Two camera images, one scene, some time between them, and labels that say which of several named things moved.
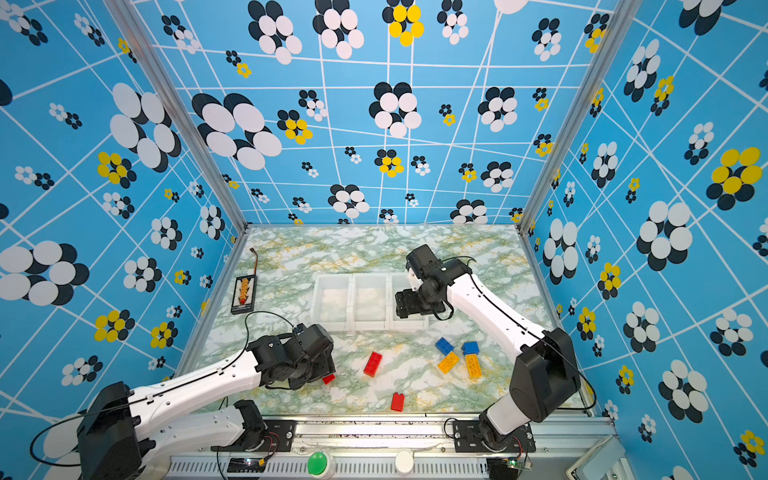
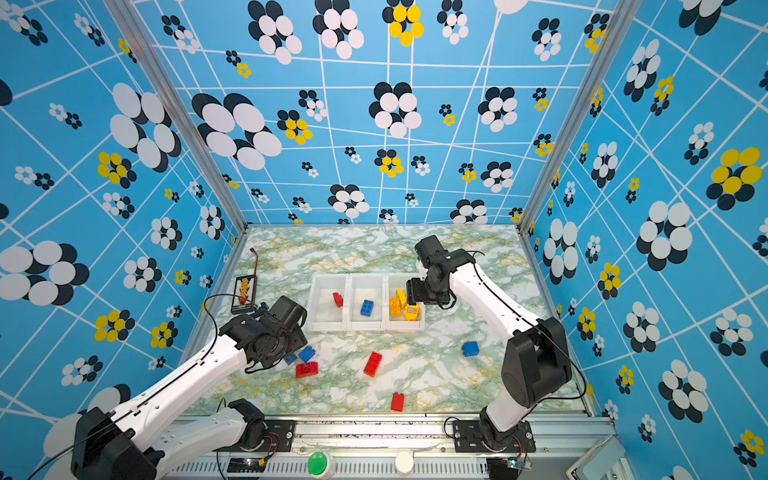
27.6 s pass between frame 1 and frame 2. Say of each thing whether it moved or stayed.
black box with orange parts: stayed
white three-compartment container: stayed
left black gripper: moved
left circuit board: stayed
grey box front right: stayed
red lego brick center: stayed
